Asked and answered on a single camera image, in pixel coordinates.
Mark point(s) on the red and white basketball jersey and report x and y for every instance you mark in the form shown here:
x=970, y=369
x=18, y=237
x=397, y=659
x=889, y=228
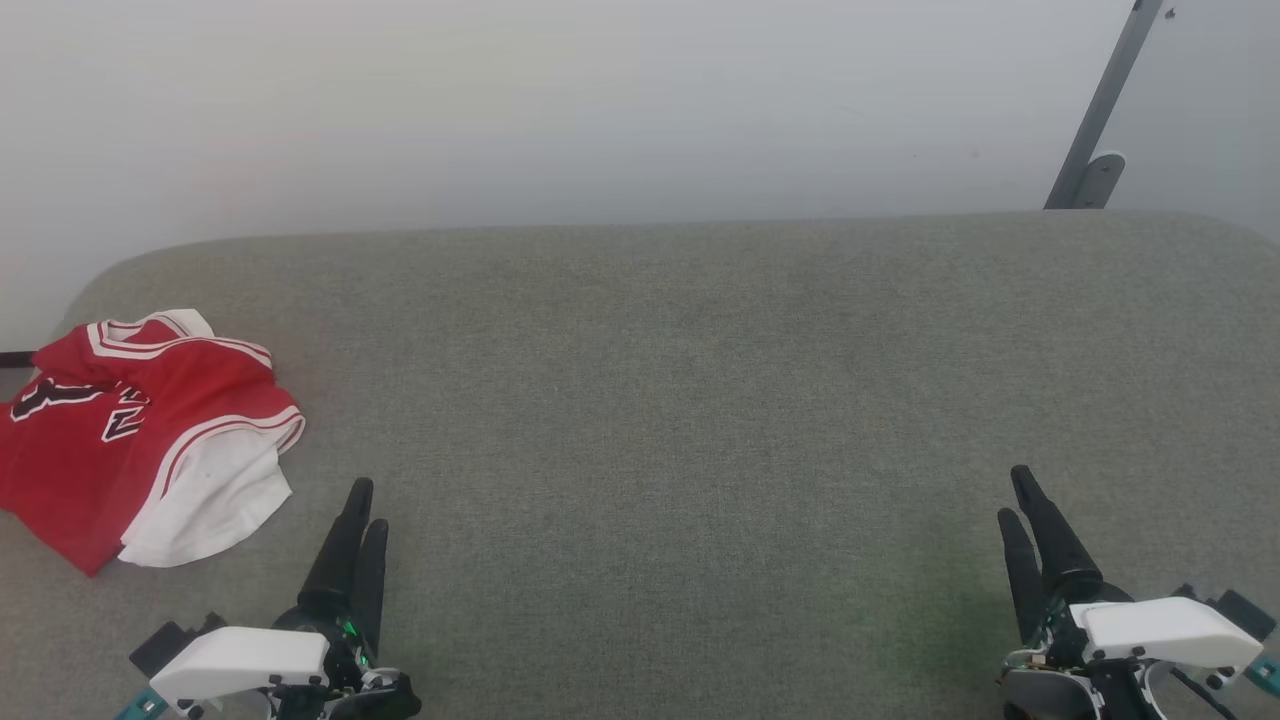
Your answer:
x=80, y=450

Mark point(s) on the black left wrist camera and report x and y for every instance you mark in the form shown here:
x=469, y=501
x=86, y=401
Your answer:
x=165, y=640

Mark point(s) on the grey metal pole bracket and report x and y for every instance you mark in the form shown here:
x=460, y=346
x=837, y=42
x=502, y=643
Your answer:
x=1102, y=180

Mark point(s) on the grey metal pole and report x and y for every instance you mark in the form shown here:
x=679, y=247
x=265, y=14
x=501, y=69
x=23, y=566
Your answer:
x=1105, y=100

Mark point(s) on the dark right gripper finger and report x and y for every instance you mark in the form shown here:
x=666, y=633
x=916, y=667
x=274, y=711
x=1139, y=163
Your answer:
x=1025, y=585
x=1060, y=555

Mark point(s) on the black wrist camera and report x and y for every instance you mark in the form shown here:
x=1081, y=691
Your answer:
x=1240, y=612
x=165, y=640

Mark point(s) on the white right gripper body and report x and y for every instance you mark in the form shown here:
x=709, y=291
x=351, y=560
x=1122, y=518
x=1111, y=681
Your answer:
x=1160, y=630

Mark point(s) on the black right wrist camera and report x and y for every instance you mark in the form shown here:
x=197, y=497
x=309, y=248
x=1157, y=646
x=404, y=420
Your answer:
x=1240, y=612

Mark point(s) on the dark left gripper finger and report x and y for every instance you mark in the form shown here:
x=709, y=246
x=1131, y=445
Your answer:
x=338, y=560
x=370, y=590

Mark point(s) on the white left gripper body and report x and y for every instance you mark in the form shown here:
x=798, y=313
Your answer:
x=240, y=665

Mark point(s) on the black frame strip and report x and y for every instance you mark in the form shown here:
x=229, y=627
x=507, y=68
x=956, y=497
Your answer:
x=15, y=359

